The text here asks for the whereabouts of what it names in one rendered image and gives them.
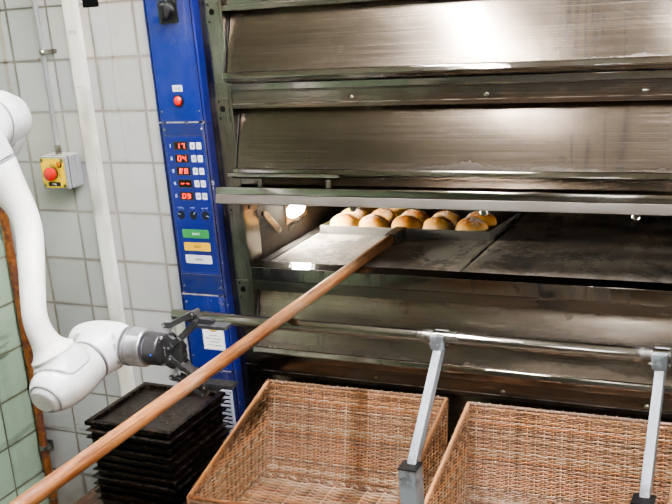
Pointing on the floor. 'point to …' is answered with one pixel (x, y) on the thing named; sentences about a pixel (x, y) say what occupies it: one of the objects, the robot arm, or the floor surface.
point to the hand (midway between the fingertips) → (227, 355)
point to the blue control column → (183, 63)
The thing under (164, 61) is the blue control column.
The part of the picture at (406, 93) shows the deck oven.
